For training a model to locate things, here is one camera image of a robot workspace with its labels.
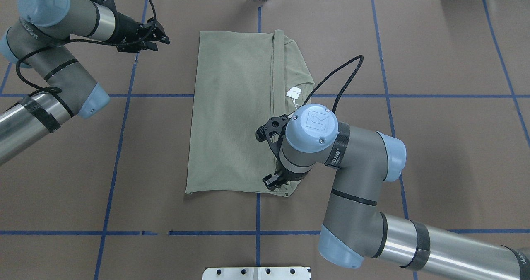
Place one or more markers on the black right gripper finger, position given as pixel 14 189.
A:
pixel 273 182

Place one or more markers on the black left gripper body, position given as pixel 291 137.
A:
pixel 126 27

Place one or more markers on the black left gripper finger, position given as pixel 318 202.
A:
pixel 137 47
pixel 154 31

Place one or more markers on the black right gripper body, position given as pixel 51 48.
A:
pixel 273 181

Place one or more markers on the olive green long-sleeve shirt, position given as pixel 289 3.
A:
pixel 241 82

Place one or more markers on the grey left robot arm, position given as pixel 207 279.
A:
pixel 63 88

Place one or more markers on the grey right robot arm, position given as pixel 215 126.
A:
pixel 353 229

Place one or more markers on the white paper hang tag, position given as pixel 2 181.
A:
pixel 294 92

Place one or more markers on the brown paper table cover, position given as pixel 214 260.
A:
pixel 104 198

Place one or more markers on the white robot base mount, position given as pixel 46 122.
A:
pixel 258 273

